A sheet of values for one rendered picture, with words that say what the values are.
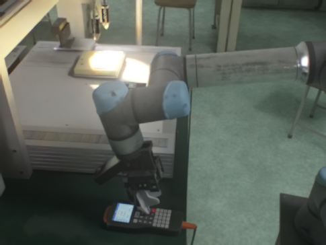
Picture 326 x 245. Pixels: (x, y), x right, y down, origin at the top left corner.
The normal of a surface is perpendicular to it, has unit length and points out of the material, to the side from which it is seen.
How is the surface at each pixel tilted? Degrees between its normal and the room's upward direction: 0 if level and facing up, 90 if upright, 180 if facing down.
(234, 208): 0
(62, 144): 0
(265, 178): 0
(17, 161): 90
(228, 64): 46
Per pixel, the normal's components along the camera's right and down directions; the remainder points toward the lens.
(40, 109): 0.02, -0.81
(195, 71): -0.11, 0.19
